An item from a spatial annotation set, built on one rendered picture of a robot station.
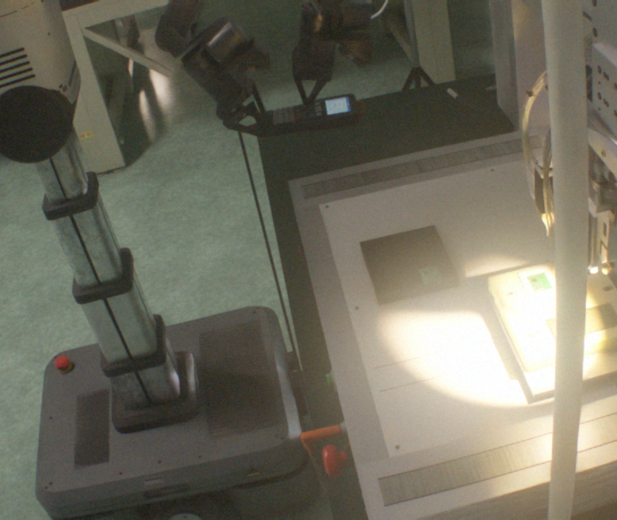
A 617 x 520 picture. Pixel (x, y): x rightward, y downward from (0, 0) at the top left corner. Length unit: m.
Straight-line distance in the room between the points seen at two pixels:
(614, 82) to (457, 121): 1.00
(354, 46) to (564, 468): 0.94
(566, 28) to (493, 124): 1.24
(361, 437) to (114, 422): 1.02
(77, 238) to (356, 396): 0.78
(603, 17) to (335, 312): 0.58
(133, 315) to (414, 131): 0.70
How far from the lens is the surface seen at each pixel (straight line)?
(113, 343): 1.77
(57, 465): 1.93
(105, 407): 2.00
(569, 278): 0.60
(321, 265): 1.22
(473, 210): 1.29
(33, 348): 2.70
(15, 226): 3.36
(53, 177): 1.56
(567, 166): 0.54
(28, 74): 1.40
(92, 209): 1.59
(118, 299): 1.69
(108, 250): 1.64
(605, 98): 0.79
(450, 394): 1.01
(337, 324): 1.12
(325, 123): 1.51
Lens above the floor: 1.62
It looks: 39 degrees down
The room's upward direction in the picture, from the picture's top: 12 degrees counter-clockwise
